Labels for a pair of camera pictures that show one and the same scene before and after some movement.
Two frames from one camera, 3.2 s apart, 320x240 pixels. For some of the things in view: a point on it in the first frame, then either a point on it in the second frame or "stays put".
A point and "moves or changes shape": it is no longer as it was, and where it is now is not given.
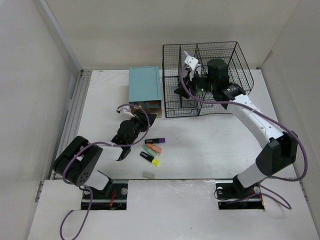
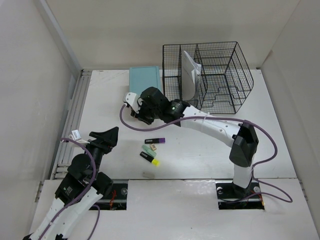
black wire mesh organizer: [177, 57] stays put
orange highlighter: [154, 147] moves or changes shape
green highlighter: [149, 151] stays put
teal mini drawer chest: [144, 89] stays put
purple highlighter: [155, 140] stays put
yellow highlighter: [155, 162] stays put
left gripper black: [140, 119] to [109, 139]
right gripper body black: [199, 84] to [146, 114]
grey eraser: [146, 174] stays put
